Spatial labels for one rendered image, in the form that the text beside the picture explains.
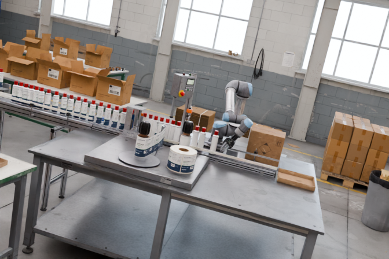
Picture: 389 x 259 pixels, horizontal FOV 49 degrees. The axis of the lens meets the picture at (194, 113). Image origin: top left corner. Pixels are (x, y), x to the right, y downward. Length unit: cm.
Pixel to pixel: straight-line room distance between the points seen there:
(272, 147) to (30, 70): 341
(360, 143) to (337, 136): 33
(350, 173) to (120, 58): 578
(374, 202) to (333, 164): 143
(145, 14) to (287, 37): 319
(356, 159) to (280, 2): 370
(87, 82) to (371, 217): 374
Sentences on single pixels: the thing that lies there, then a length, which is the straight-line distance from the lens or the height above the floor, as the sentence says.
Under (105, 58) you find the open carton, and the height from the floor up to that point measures 97.
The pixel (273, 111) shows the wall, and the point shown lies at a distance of 897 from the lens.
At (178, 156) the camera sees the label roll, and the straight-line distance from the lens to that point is 305.
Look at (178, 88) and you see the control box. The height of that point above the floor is 137.
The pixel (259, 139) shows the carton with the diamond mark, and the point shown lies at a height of 106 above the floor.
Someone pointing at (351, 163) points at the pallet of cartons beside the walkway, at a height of 35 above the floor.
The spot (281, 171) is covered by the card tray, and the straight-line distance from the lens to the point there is 378.
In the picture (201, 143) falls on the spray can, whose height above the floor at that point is 96.
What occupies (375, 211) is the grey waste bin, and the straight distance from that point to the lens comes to 549.
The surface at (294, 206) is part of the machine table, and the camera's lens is 316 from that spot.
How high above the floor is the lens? 197
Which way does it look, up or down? 12 degrees down
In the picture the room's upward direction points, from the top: 11 degrees clockwise
